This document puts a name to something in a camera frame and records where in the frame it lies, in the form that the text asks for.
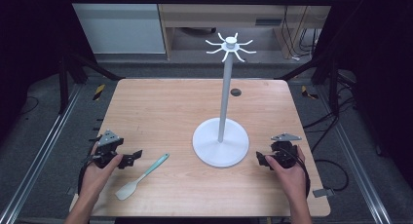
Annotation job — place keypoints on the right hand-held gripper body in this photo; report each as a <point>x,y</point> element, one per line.
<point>285,152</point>

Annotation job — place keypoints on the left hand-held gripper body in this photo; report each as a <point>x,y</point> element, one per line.
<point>108,143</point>

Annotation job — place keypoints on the white hook stand rack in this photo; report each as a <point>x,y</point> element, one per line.
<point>224,100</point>

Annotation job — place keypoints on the person's right hand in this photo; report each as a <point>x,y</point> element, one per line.
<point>292,178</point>

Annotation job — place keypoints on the person's left hand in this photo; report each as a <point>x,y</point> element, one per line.
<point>95,178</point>

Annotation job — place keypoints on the yellow black floor tape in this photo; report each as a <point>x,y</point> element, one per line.
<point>307,93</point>
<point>99,92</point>

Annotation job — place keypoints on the dark round table grommet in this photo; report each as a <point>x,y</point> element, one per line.
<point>235,92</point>

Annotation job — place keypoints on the white cabinet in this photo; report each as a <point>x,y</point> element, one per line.
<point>120,29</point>

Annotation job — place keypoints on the black curtain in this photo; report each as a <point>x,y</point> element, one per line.
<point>376,71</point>
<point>29,39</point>

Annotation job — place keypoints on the grey metal table bracket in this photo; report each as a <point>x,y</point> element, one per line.
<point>323,193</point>

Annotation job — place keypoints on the aluminium floor rail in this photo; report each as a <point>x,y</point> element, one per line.
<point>357,159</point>
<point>42,152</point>

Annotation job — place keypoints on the black metal frame strut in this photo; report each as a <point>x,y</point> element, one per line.
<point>332,84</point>
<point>64,84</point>

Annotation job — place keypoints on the black horizontal frame bar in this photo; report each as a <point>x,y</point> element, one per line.
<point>195,0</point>

